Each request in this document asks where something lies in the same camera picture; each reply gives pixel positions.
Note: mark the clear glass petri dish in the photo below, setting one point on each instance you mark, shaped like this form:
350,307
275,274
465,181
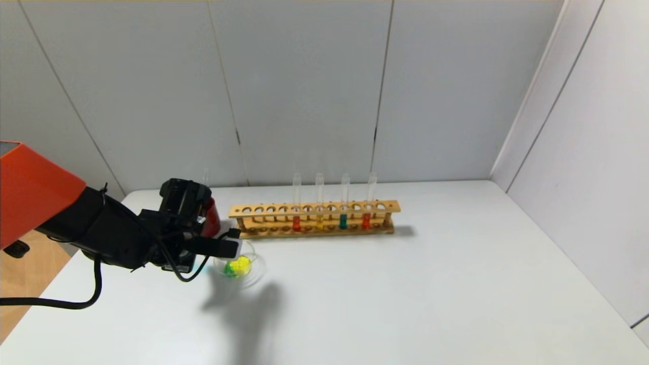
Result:
253,276

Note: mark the blue pigment glass test tube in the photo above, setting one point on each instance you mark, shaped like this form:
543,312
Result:
202,269
343,221

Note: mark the wooden test tube rack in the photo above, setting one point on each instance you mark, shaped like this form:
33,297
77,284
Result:
314,209

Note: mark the yellow pigment glass test tube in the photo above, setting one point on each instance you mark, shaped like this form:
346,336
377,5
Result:
320,221
206,177

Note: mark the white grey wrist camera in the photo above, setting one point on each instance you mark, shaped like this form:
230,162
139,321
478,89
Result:
236,249

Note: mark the orange and black left arm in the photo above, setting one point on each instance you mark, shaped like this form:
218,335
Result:
111,233

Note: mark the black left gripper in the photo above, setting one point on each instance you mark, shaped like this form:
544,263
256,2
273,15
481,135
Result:
186,264

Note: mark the red pigment glass test tube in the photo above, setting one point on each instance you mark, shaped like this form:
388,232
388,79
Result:
296,223
365,221

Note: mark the dark red cup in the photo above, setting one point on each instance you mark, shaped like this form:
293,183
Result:
213,223

